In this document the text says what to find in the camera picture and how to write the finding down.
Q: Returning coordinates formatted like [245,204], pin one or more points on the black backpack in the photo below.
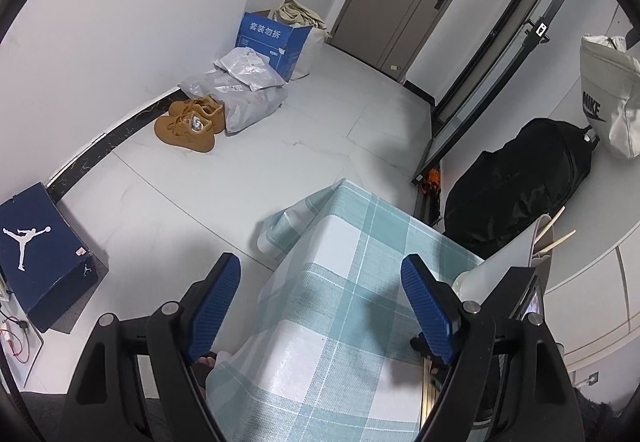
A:
[510,187]

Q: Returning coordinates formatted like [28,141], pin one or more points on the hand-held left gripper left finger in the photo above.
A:
[215,307]

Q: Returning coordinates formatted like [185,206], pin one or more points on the black sandal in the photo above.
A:
[202,372]

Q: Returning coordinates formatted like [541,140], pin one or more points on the cream tote bag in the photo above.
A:
[300,12]

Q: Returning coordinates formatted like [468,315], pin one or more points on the tan suede shoe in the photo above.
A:
[210,105]
[175,135]

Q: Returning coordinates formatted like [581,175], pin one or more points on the orange black tool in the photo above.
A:
[432,179]

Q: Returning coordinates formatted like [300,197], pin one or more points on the black door latch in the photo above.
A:
[541,29]

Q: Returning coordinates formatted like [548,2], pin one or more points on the grey plastic parcel bag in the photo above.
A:
[250,107]

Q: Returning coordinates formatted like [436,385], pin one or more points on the teal checked tablecloth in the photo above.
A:
[325,322]

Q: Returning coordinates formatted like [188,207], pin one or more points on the white sling bag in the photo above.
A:
[615,87]

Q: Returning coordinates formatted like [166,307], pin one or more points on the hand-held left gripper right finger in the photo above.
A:
[425,307]

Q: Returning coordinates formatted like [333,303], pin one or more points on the bunch of wooden chopsticks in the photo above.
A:
[555,218]

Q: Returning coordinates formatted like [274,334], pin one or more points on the black framed glass door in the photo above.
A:
[505,52]

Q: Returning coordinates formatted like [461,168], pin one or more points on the grey white utensil holder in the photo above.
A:
[500,267]

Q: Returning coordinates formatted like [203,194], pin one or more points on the white plastic parcel bag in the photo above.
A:
[250,67]

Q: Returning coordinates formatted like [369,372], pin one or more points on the navy shoe box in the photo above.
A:
[45,252]

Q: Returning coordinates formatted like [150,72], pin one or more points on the blue cardboard box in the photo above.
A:
[270,40]

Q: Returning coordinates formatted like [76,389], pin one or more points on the white wardrobe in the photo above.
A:
[590,282]

